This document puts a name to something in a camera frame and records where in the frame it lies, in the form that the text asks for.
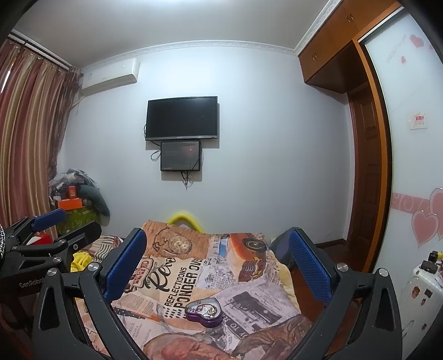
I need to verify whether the purple heart tin box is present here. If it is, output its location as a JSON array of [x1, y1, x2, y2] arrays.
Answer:
[[185, 298, 223, 328]]

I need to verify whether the yellow plush toy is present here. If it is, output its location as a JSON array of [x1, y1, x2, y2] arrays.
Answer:
[[71, 251, 93, 273]]

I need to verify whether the green patterned bag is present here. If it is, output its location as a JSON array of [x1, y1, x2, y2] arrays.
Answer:
[[56, 206, 100, 235]]

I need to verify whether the orange box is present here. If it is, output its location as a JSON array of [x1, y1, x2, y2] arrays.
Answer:
[[58, 198, 83, 211]]

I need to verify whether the dark blue bag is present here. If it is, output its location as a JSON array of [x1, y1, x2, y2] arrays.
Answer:
[[270, 227, 297, 271]]

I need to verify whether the white suitcase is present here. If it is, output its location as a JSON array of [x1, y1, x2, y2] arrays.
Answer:
[[399, 251, 442, 359]]

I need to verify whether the newspaper print bed quilt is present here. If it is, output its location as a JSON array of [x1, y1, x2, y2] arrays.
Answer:
[[111, 221, 312, 359]]

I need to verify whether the yellow curved headboard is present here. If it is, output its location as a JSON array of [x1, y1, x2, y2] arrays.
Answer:
[[167, 212, 204, 233]]

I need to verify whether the brown wooden door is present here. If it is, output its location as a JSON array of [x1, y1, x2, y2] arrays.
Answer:
[[348, 83, 384, 272]]

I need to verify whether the striped red curtain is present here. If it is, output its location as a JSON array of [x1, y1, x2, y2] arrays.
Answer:
[[0, 39, 80, 227]]

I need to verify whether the white air conditioner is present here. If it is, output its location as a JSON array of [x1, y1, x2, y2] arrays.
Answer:
[[81, 58, 140, 96]]

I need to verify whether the wooden overhead cabinet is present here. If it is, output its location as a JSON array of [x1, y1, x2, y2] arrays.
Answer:
[[299, 1, 395, 94]]

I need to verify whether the white wardrobe sliding door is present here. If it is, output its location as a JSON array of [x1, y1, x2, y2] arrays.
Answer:
[[363, 10, 442, 291]]

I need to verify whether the small black wall monitor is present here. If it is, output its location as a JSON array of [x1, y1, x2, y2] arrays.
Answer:
[[160, 141, 201, 172]]

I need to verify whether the large black wall television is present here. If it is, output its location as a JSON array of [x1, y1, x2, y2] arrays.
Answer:
[[145, 96, 218, 141]]

